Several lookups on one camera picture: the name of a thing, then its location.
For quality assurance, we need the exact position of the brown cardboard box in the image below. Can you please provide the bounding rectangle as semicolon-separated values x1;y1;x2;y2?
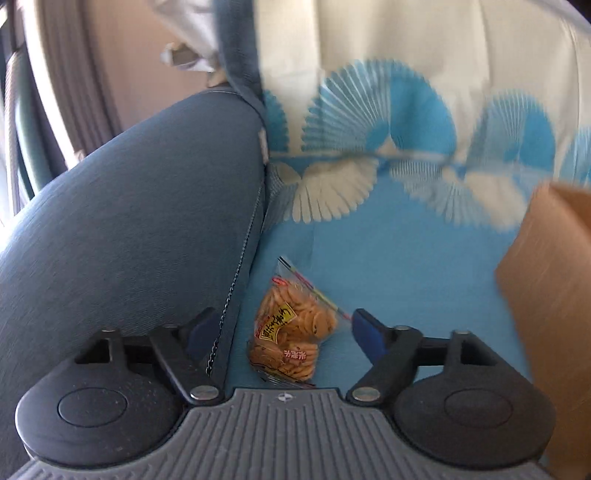
494;182;591;480

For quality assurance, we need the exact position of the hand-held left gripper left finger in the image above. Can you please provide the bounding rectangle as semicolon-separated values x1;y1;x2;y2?
78;307;225;407

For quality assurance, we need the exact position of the blue fabric sofa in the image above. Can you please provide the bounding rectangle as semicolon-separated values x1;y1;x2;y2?
0;0;273;476

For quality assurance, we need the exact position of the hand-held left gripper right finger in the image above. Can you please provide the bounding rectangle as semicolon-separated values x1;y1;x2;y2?
346;309;502;406

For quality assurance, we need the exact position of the pale blue sheet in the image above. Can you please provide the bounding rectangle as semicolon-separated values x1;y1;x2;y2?
159;0;227;75

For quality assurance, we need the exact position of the clear bag of brown crackers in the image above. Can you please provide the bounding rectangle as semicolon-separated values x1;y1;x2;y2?
247;255;352;386

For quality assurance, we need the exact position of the grey curtain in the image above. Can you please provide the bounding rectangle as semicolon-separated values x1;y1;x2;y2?
0;0;125;217

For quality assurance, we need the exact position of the blue white fan-print cloth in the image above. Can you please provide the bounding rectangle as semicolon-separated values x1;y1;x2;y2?
222;0;591;462

